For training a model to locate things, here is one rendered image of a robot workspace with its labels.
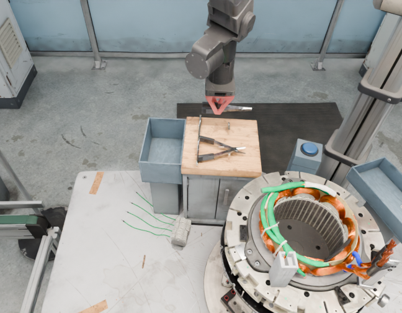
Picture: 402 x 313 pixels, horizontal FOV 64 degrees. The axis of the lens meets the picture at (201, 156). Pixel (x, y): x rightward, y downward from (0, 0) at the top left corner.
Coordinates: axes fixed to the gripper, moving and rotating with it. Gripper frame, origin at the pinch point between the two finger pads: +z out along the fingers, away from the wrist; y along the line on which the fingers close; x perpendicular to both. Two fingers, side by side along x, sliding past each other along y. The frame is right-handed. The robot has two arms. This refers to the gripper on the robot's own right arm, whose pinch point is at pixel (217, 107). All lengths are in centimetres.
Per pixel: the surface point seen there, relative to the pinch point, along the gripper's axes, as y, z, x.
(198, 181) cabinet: 11.9, 15.5, -4.3
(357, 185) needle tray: 14.1, 12.0, 35.9
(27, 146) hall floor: -87, 115, -123
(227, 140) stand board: 2.6, 8.9, 3.2
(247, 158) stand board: 9.0, 8.9, 8.0
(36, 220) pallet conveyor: 11, 40, -56
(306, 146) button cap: 2.2, 11.0, 25.2
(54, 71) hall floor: -177, 115, -132
